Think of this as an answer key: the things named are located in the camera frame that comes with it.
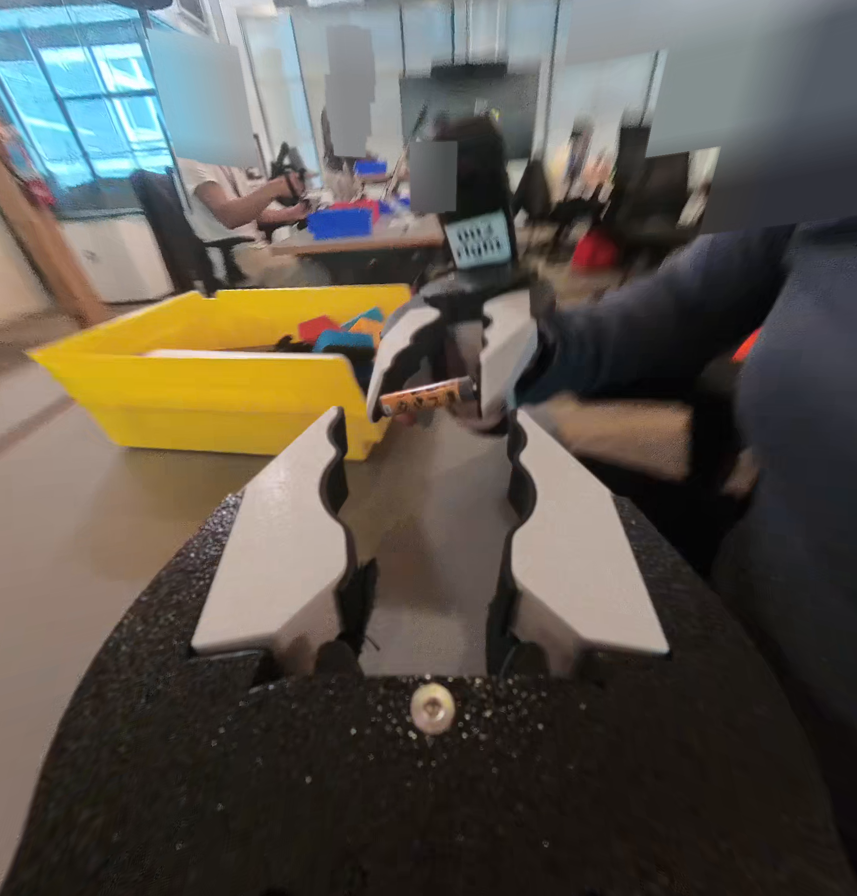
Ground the large window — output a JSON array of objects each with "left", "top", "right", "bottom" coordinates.
[{"left": 0, "top": 24, "right": 179, "bottom": 214}]

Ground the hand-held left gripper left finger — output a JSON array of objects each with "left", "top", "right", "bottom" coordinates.
[{"left": 190, "top": 406, "right": 380, "bottom": 676}]

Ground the white cabinet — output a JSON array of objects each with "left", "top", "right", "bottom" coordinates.
[{"left": 63, "top": 212, "right": 176, "bottom": 303}]

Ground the wooden post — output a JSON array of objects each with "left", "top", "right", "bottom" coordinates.
[{"left": 0, "top": 119, "right": 109, "bottom": 326}]

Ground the yellow bin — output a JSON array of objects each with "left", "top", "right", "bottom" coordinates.
[{"left": 28, "top": 282, "right": 414, "bottom": 463}]

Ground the person's right forearm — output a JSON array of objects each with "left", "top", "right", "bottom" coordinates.
[{"left": 516, "top": 224, "right": 796, "bottom": 421}]

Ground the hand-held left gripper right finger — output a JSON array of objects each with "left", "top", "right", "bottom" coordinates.
[{"left": 484, "top": 409, "right": 672, "bottom": 678}]

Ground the orange battery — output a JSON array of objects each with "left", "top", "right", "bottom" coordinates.
[{"left": 378, "top": 377, "right": 480, "bottom": 422}]

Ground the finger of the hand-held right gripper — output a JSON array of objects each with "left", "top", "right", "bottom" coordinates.
[
  {"left": 365, "top": 301, "right": 445, "bottom": 423},
  {"left": 476, "top": 288, "right": 543, "bottom": 423}
]

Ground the black office chair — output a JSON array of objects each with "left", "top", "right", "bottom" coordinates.
[
  {"left": 610, "top": 150, "right": 691, "bottom": 232},
  {"left": 129, "top": 168, "right": 256, "bottom": 295}
]

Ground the black wall screen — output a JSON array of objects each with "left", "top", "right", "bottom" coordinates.
[{"left": 399, "top": 66, "right": 543, "bottom": 161}]

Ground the wooden table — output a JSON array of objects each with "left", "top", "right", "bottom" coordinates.
[{"left": 269, "top": 213, "right": 449, "bottom": 259}]

